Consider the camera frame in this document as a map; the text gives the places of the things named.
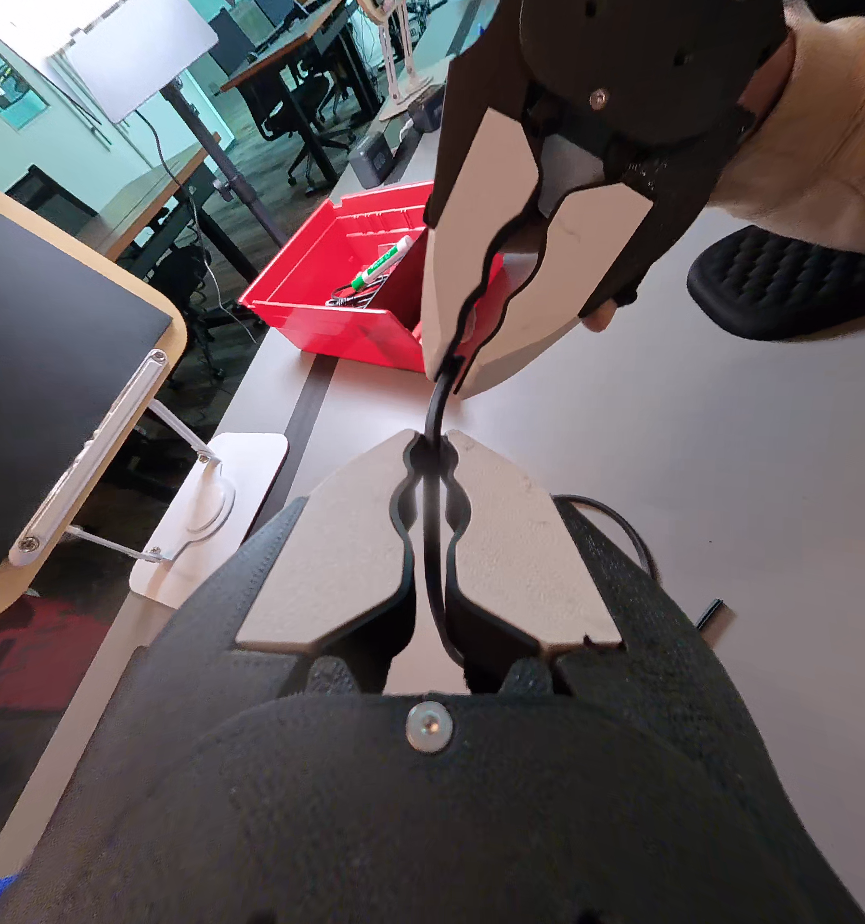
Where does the wooden easel stand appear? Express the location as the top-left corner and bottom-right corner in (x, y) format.
(359, 0), (435, 122)

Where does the black cable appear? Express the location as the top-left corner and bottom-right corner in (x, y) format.
(421, 364), (727, 668)

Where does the red bag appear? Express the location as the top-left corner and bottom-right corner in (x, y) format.
(0, 598), (112, 716)

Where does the dark grey box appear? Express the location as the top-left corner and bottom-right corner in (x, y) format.
(347, 130), (399, 183)

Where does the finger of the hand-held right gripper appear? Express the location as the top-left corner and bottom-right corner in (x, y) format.
(420, 107), (549, 380)
(452, 180), (656, 399)

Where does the person's right forearm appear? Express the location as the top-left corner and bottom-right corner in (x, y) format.
(707, 0), (865, 255)

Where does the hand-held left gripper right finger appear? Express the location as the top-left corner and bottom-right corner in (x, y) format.
(438, 429), (624, 658)

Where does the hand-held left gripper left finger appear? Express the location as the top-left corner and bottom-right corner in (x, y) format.
(234, 429), (433, 656)

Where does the background wooden desk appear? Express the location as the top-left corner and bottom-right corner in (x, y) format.
(219, 0), (379, 190)
(78, 133), (260, 290)

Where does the black box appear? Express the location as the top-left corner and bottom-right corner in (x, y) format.
(405, 92), (448, 136)

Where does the red plastic bin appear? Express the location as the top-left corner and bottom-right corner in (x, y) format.
(239, 180), (511, 375)

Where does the black office chair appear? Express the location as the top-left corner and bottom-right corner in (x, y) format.
(258, 72), (355, 197)

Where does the thin wire bundle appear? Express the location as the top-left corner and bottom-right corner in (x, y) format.
(324, 278), (387, 310)

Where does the green and white marker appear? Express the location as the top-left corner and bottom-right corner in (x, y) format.
(350, 234), (416, 290)

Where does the wooden board with black sheet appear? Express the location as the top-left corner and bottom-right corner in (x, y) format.
(0, 175), (188, 629)

